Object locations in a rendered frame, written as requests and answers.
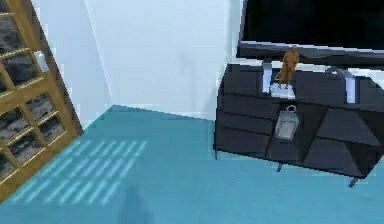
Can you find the grey lantern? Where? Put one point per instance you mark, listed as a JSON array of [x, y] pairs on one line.
[[286, 124]]

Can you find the brown figurine statue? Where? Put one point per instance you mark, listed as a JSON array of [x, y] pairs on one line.
[[288, 65]]

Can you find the dark grey television cabinet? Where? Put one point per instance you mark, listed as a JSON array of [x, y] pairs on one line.
[[333, 130]]

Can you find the black television set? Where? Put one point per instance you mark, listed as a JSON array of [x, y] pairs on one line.
[[313, 26]]

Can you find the wooden glass-paned room door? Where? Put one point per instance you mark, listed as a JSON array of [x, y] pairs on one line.
[[31, 100]]

